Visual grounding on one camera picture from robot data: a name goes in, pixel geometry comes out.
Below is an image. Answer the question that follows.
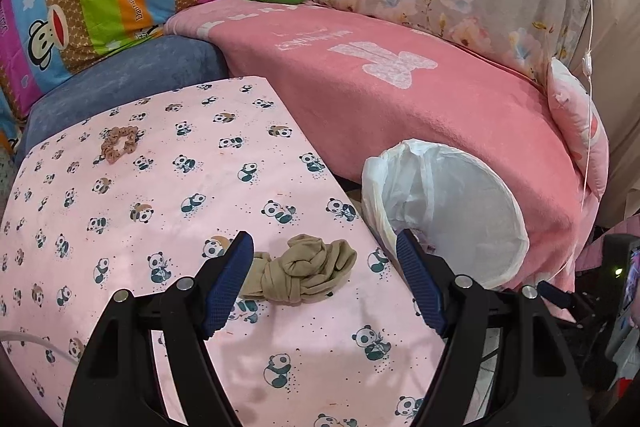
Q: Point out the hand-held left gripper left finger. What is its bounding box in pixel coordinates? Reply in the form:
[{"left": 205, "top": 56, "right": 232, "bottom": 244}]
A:
[{"left": 62, "top": 231, "right": 255, "bottom": 427}]

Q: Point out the tan knotted stocking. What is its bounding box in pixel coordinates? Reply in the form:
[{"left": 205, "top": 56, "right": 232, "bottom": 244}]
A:
[{"left": 239, "top": 234, "right": 359, "bottom": 306}]

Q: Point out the blue-grey cushion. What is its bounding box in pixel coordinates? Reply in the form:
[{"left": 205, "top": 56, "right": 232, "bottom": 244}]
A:
[{"left": 14, "top": 34, "right": 232, "bottom": 168}]

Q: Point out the bin with white bag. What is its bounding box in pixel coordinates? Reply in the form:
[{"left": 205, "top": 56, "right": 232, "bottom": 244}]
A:
[{"left": 361, "top": 139, "right": 531, "bottom": 291}]

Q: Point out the white cable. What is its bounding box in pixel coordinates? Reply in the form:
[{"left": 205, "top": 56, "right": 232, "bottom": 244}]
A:
[{"left": 0, "top": 330, "right": 82, "bottom": 364}]

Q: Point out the pink and white pillow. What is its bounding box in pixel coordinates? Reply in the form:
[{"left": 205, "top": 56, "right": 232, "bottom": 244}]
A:
[{"left": 546, "top": 57, "right": 611, "bottom": 204}]

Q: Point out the dark device with screen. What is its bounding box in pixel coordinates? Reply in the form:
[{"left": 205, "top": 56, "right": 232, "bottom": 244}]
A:
[{"left": 600, "top": 231, "right": 640, "bottom": 359}]

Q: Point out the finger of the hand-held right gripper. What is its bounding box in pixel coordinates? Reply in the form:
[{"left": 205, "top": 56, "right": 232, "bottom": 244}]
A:
[{"left": 537, "top": 280, "right": 576, "bottom": 311}]

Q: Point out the pink panda printed sheet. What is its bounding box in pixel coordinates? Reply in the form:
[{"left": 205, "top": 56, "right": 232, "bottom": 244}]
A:
[{"left": 0, "top": 76, "right": 452, "bottom": 427}]

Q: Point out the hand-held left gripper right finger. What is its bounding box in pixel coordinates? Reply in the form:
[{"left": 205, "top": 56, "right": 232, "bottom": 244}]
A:
[{"left": 395, "top": 228, "right": 586, "bottom": 427}]

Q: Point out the brown scrunchie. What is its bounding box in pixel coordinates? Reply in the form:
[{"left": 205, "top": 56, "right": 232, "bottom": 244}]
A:
[{"left": 100, "top": 125, "right": 141, "bottom": 164}]

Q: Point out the pink blanket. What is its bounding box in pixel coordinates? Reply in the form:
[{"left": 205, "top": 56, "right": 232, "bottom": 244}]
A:
[{"left": 164, "top": 0, "right": 601, "bottom": 324}]

